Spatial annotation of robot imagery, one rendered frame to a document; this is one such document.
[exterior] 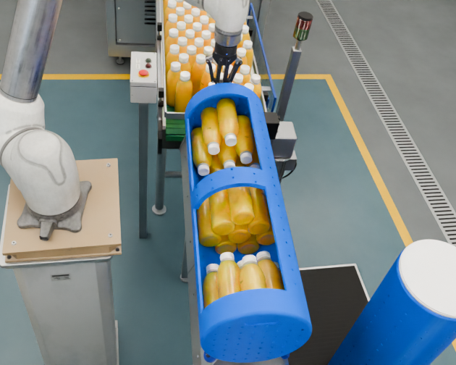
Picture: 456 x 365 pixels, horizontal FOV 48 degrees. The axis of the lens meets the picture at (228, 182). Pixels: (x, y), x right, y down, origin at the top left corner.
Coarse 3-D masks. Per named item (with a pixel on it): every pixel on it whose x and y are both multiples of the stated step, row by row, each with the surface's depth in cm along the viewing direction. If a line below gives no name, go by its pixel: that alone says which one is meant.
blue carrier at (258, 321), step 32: (224, 96) 180; (256, 96) 180; (192, 128) 189; (256, 128) 165; (192, 160) 177; (192, 192) 156; (192, 224) 152; (288, 224) 147; (288, 256) 134; (288, 288) 126; (224, 320) 120; (256, 320) 122; (288, 320) 123; (224, 352) 132; (256, 352) 134; (288, 352) 137
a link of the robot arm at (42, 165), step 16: (16, 144) 132; (32, 144) 132; (48, 144) 132; (64, 144) 136; (16, 160) 131; (32, 160) 130; (48, 160) 131; (64, 160) 134; (16, 176) 135; (32, 176) 131; (48, 176) 132; (64, 176) 136; (32, 192) 135; (48, 192) 136; (64, 192) 139; (32, 208) 143; (48, 208) 141; (64, 208) 144
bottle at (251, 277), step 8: (248, 264) 135; (256, 264) 135; (240, 272) 135; (248, 272) 132; (256, 272) 132; (240, 280) 133; (248, 280) 131; (256, 280) 131; (264, 280) 132; (240, 288) 133; (248, 288) 130; (256, 288) 129
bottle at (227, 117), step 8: (216, 104) 180; (224, 104) 177; (232, 104) 178; (224, 112) 174; (232, 112) 175; (224, 120) 172; (232, 120) 172; (224, 128) 170; (232, 128) 170; (224, 136) 170
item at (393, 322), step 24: (384, 288) 166; (384, 312) 166; (408, 312) 155; (432, 312) 149; (360, 336) 183; (384, 336) 169; (408, 336) 161; (432, 336) 156; (336, 360) 207; (360, 360) 186; (384, 360) 175; (408, 360) 169; (432, 360) 172
